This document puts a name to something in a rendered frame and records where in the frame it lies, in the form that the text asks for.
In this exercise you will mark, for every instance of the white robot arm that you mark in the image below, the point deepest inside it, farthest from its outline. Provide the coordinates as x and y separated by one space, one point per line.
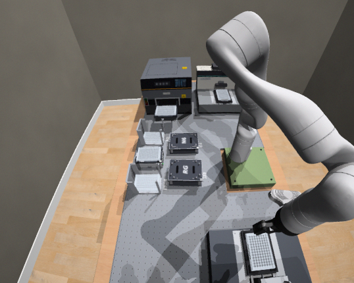
240 49

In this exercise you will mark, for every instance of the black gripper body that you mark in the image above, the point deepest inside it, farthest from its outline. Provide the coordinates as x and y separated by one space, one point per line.
278 225

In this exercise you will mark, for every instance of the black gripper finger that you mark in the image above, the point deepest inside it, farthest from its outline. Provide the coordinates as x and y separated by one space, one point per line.
263 227

